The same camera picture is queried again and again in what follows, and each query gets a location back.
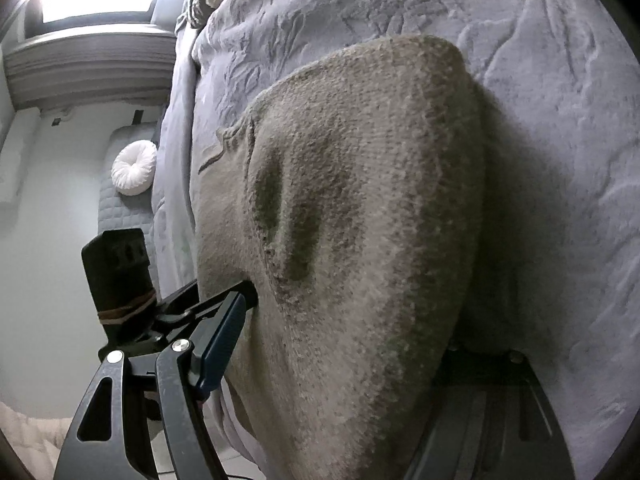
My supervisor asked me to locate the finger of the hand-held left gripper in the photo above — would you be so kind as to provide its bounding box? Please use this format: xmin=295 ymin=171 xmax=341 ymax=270
xmin=155 ymin=280 xmax=201 ymax=318
xmin=157 ymin=280 xmax=258 ymax=343

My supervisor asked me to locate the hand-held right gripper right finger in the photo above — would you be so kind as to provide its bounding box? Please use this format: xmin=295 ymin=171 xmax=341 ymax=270
xmin=405 ymin=340 xmax=573 ymax=480

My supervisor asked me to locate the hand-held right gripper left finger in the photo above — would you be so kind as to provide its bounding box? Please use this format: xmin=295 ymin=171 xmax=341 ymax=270
xmin=52 ymin=290 xmax=248 ymax=480

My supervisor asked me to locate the brown knitted sweater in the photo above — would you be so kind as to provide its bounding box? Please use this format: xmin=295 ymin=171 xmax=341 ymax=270
xmin=192 ymin=34 xmax=488 ymax=480

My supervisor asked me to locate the white round cushion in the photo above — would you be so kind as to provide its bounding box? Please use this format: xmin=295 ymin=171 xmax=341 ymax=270
xmin=111 ymin=140 xmax=158 ymax=196

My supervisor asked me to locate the cream fluffy cloth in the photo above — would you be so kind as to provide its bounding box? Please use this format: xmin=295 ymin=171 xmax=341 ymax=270
xmin=0 ymin=402 xmax=68 ymax=480

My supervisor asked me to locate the grey window sill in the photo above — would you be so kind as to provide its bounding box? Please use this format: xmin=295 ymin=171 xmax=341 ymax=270
xmin=2 ymin=22 xmax=176 ymax=111

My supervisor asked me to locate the grey embossed blanket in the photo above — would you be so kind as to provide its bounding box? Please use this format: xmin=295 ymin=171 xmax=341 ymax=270
xmin=150 ymin=0 xmax=640 ymax=480

